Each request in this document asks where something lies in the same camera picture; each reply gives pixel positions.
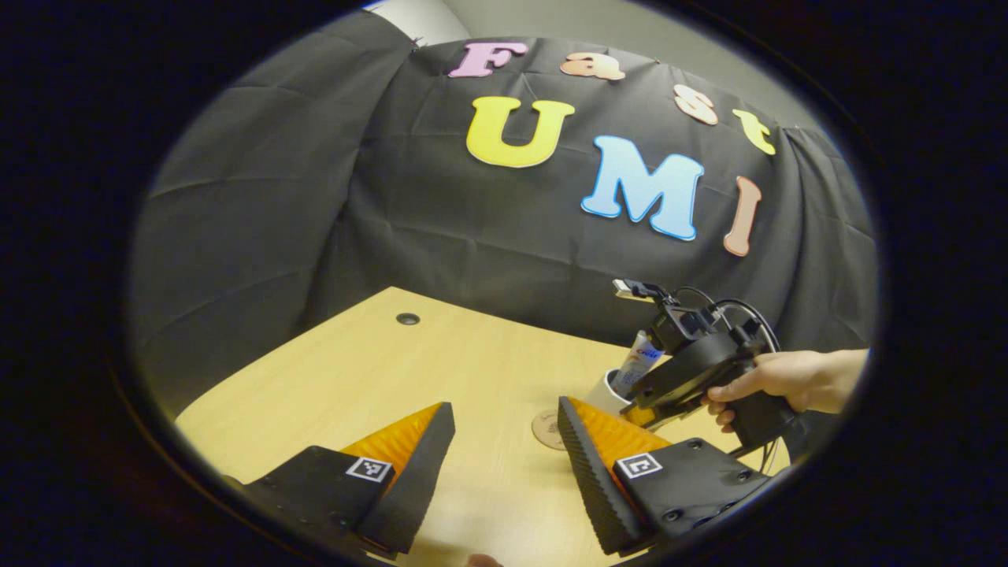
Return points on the black backdrop cloth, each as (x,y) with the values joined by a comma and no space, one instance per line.
(315,197)

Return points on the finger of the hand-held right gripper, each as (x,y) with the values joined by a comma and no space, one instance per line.
(654,417)

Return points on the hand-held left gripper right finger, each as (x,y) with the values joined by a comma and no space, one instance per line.
(591,472)

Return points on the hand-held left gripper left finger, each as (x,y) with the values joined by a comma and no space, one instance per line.
(417,472)

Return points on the light wooden desktop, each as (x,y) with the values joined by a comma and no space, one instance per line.
(441,362)

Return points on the round wooden coaster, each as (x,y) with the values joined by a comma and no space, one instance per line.
(545,429)

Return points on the white toothpaste tube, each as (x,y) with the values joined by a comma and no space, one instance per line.
(639,362)

